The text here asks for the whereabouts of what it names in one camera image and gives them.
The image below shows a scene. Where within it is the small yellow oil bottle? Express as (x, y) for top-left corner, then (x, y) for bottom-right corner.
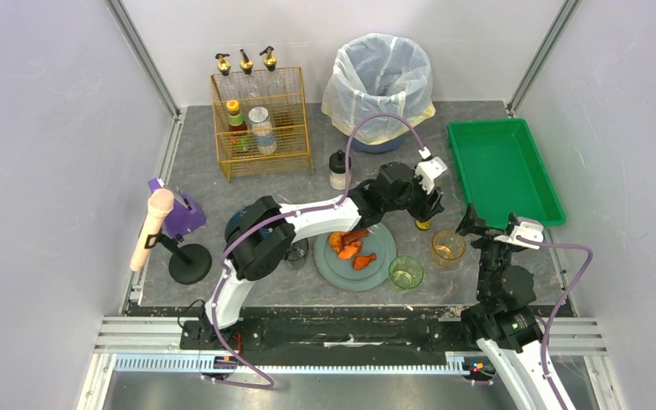
(415, 219), (433, 231)

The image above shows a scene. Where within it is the red sauce bottle green label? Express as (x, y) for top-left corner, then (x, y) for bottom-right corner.
(225, 99), (250, 154)

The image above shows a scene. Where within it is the brown-sauce bottle gold spout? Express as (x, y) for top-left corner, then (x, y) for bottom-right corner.
(239, 48), (265, 107)

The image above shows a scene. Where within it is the clear oil bottle gold spout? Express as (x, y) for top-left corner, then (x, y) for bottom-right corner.
(214, 53), (240, 101)

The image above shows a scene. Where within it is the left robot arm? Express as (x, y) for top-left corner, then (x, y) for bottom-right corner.
(206, 157), (448, 330)

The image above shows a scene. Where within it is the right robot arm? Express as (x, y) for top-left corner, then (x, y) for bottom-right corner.
(455, 204), (574, 409)

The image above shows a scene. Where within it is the amber glass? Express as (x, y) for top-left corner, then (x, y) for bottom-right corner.
(430, 229), (466, 268)

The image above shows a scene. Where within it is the green plastic tray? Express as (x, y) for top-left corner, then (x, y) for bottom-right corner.
(447, 118), (566, 229)

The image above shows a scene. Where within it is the green glass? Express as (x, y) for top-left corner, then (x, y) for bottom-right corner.
(389, 255), (425, 290)

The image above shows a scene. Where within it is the fried food on plate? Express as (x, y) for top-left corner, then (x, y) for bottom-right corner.
(328, 229), (378, 271)

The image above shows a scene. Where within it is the black cap spice jar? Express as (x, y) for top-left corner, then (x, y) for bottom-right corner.
(328, 149), (352, 190)

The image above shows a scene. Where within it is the grey-green round plate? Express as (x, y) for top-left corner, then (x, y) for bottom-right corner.
(313, 223), (396, 292)

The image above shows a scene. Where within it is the dark smoky glass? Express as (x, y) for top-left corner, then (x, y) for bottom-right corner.
(284, 238), (309, 270)

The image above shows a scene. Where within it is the bin with plastic liner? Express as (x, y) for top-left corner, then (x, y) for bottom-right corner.
(321, 33), (436, 136)

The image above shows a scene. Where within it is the blue ribbed dish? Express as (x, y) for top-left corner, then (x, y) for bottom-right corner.
(226, 207), (247, 229)

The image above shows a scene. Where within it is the purple box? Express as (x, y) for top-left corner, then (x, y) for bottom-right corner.
(147, 178), (208, 242)

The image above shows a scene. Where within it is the beige microphone on stand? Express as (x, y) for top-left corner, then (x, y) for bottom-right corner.
(130, 188), (213, 285)

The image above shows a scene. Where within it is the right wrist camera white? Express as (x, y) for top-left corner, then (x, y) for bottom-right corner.
(497, 217), (544, 249)

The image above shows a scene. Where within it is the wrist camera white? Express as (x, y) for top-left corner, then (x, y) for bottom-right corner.
(497, 217), (544, 249)
(414, 147), (448, 194)

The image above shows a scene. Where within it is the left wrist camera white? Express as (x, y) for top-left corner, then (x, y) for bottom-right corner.
(414, 147), (448, 194)

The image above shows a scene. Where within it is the yellow wire rack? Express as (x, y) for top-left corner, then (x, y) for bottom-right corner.
(210, 67), (312, 181)

